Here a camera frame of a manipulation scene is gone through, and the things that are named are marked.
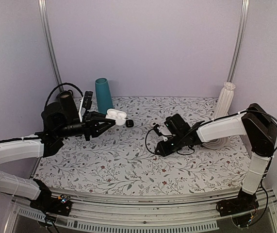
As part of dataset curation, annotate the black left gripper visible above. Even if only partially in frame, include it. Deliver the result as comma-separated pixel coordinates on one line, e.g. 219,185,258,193
54,111,115,140

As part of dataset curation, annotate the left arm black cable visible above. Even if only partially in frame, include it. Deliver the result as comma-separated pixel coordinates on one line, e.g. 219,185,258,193
44,83,83,110

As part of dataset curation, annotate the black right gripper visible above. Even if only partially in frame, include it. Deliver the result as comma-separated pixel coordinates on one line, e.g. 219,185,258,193
155,133,185,157

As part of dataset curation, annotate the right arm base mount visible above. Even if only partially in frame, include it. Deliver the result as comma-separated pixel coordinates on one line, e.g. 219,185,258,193
216,189,259,216

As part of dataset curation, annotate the teal tapered vase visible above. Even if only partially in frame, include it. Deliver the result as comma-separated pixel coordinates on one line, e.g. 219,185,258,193
95,77,113,114

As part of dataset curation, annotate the right metal frame post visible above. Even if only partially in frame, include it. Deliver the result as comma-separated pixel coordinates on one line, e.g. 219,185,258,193
227,0,250,83

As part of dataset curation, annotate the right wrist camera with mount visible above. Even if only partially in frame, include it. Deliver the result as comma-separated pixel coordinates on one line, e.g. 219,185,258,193
153,125,168,142

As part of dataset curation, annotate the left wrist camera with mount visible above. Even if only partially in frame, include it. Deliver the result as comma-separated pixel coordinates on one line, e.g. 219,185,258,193
78,91,93,122

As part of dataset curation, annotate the metal frame post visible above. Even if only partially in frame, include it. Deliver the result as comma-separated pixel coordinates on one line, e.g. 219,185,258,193
227,0,250,83
38,0,62,85

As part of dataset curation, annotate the white ribbed vase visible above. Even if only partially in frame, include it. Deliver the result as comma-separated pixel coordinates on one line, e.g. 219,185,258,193
213,82,236,118

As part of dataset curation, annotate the left metal frame post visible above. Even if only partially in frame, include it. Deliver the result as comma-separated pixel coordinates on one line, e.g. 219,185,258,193
38,0,62,85

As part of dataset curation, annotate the black earbud case left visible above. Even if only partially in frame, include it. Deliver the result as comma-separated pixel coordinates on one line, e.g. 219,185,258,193
125,119,134,128

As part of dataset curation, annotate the metal front rail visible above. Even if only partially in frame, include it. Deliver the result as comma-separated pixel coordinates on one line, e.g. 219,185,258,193
4,188,277,233

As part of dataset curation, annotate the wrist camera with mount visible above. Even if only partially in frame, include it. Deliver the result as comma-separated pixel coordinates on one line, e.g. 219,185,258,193
78,91,93,122
153,125,168,142

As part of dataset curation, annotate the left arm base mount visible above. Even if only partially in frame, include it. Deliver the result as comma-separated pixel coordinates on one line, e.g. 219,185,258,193
30,179,73,216

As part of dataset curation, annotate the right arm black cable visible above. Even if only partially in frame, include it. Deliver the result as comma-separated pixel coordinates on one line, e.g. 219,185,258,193
145,111,277,219

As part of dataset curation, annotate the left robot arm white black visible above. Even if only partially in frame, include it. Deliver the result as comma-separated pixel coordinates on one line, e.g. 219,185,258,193
0,102,127,211

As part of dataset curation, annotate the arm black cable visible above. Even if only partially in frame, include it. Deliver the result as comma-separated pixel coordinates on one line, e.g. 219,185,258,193
44,83,83,110
145,111,277,219

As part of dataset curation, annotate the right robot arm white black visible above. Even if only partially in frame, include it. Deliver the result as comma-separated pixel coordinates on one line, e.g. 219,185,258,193
153,103,277,212

